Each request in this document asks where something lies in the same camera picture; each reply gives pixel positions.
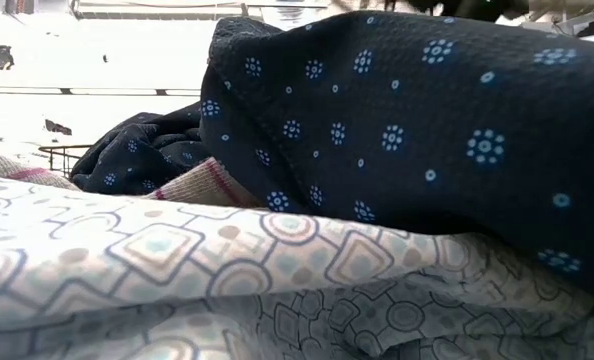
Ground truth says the navy white-dotted cloth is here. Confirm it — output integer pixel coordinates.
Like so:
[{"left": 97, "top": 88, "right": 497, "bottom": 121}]
[{"left": 69, "top": 9, "right": 594, "bottom": 326}]

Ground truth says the white geometric patterned sheet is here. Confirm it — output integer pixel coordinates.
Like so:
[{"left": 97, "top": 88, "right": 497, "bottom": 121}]
[{"left": 0, "top": 172, "right": 594, "bottom": 360}]

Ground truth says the beige red-striped towel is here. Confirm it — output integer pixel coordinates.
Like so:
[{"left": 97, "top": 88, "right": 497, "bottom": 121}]
[{"left": 0, "top": 147, "right": 261, "bottom": 209}]

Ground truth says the small black ceiling fixture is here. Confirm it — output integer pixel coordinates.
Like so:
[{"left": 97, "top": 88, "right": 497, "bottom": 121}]
[{"left": 44, "top": 118, "right": 73, "bottom": 137}]

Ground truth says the long overhead light bar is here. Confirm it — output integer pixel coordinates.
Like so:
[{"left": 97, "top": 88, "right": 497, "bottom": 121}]
[{"left": 0, "top": 85, "right": 202, "bottom": 97}]

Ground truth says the black wire basket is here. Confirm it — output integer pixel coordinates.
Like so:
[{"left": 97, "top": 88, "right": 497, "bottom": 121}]
[{"left": 37, "top": 143, "right": 94, "bottom": 179}]

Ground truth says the black ceiling device yellow cable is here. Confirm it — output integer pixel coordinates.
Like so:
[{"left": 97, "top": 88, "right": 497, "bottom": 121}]
[{"left": 0, "top": 44, "right": 16, "bottom": 71}]

